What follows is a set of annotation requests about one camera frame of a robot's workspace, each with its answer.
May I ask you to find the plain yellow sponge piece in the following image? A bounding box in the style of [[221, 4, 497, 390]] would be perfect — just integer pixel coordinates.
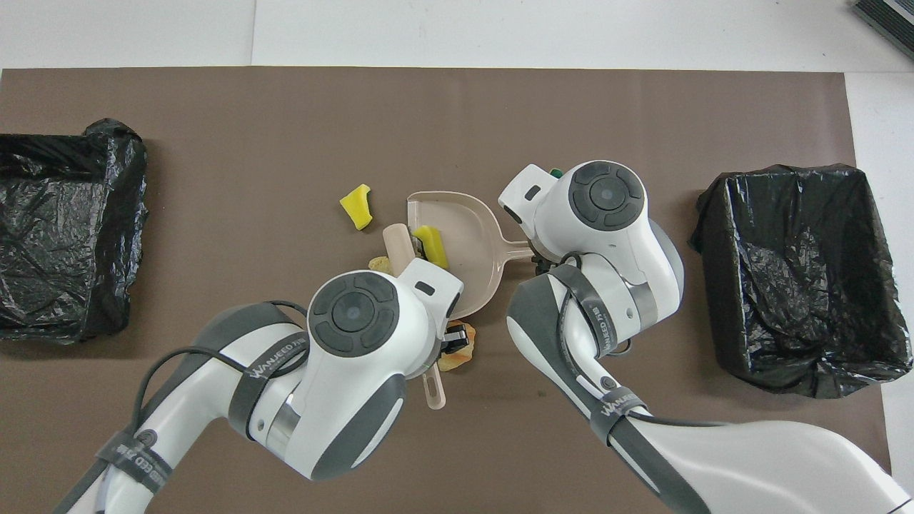
[[339, 184, 374, 231]]

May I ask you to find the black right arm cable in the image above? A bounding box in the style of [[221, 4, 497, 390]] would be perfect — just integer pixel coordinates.
[[561, 251, 730, 428]]

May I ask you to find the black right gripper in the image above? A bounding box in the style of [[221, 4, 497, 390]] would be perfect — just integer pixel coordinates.
[[532, 251, 572, 276]]

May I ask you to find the black bag lined bin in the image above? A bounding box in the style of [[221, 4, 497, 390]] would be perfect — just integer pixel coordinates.
[[689, 163, 913, 399], [0, 119, 149, 345]]

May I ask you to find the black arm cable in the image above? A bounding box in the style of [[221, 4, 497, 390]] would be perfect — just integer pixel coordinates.
[[132, 300, 309, 433], [561, 251, 730, 428]]

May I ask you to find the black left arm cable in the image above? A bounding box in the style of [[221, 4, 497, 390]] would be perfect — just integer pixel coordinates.
[[132, 300, 309, 433]]

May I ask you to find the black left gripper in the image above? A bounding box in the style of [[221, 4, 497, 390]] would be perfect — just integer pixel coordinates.
[[428, 321, 475, 361]]

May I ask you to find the beige plastic dustpan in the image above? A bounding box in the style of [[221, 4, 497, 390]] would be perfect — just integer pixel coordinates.
[[406, 190, 535, 320]]

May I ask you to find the toy croissant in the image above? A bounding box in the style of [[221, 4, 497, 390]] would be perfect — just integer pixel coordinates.
[[437, 325, 478, 372]]

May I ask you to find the dark grey ribbed device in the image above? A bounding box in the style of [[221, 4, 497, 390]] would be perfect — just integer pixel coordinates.
[[852, 0, 914, 40]]

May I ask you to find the beige hand brush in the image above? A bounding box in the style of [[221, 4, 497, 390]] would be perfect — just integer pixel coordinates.
[[383, 223, 448, 410]]

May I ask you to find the yellow sponge piece green edge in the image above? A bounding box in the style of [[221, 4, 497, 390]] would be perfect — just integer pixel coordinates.
[[413, 225, 451, 271]]

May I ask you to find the brown paper table mat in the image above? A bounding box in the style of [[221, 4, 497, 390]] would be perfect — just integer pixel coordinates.
[[0, 68, 890, 514]]

